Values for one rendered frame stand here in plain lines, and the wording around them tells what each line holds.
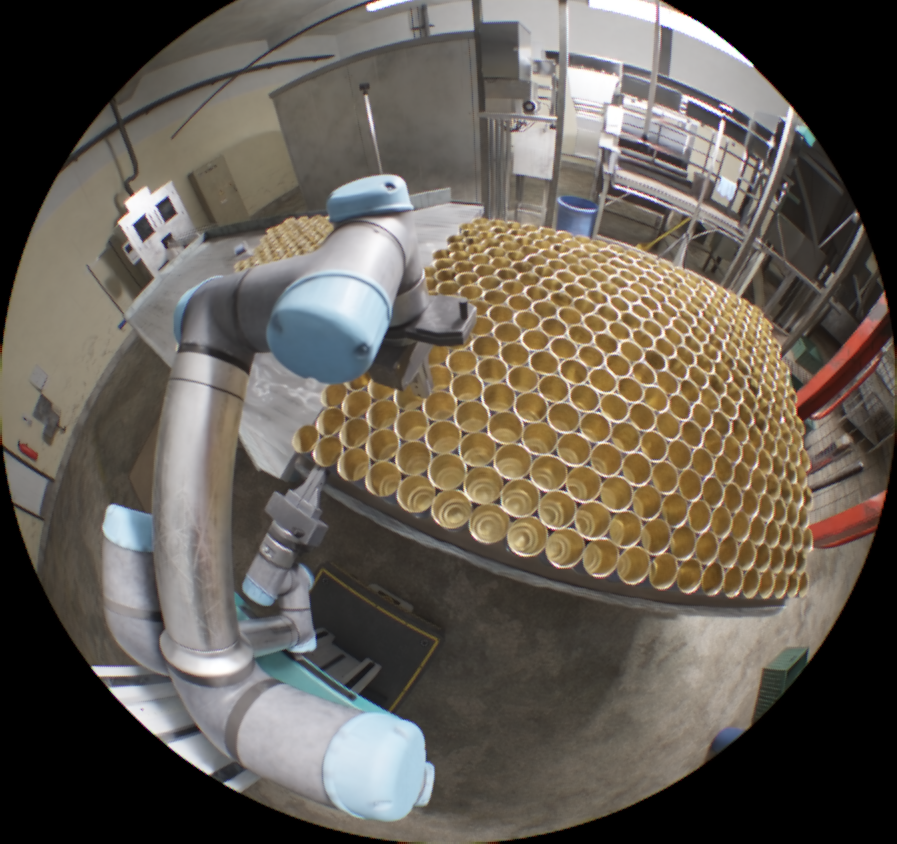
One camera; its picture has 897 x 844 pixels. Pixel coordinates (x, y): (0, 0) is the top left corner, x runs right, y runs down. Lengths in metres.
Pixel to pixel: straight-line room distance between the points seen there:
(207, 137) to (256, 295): 7.63
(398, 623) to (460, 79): 3.63
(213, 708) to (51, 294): 6.87
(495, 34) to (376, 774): 2.85
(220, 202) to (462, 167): 5.46
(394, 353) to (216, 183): 7.03
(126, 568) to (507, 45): 2.80
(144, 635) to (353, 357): 0.42
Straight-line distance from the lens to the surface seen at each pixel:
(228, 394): 0.25
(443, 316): 0.31
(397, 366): 0.33
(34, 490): 8.15
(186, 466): 0.24
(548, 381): 0.65
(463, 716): 1.99
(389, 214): 0.26
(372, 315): 0.18
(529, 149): 3.10
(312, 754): 0.28
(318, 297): 0.17
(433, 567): 1.70
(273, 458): 0.82
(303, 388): 0.87
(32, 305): 7.07
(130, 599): 0.45
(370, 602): 1.46
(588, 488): 0.61
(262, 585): 0.64
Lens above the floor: 1.69
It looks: 58 degrees down
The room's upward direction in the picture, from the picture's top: 8 degrees counter-clockwise
